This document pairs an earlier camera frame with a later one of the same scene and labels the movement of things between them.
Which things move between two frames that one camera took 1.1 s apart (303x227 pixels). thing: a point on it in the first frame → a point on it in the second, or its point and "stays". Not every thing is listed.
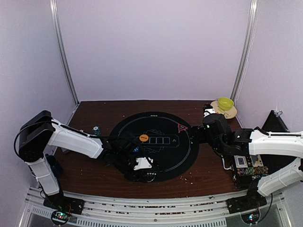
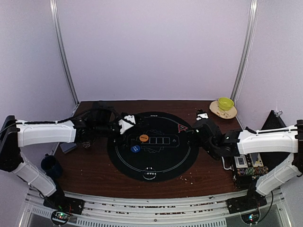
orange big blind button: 143,137 stays
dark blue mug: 56,167 stays
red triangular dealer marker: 181,127 stays
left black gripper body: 122,159 → 103,129
